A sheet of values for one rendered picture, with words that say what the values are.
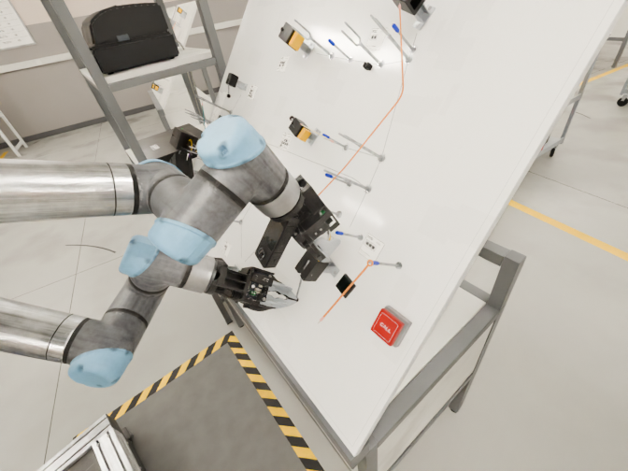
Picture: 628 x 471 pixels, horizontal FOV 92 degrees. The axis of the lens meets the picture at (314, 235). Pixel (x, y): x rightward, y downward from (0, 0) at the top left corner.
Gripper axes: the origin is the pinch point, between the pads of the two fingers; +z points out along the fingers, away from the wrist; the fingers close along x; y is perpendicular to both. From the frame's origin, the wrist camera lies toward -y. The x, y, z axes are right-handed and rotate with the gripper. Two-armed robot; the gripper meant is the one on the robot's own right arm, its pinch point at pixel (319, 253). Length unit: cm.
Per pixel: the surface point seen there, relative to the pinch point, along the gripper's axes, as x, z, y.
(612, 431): -76, 135, 42
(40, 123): 724, 112, -292
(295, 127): 29.2, -6.9, 15.2
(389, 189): 0.4, -1.2, 20.1
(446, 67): 6.8, -11.3, 42.3
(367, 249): -4.5, 3.9, 8.7
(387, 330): -20.2, 3.6, 1.2
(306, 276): -2.1, 0.3, -5.0
